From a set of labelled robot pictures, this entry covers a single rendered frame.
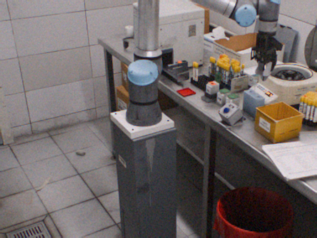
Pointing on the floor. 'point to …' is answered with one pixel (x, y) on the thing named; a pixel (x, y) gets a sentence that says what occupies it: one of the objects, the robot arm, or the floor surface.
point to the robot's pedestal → (147, 183)
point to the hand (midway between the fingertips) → (264, 77)
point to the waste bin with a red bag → (254, 214)
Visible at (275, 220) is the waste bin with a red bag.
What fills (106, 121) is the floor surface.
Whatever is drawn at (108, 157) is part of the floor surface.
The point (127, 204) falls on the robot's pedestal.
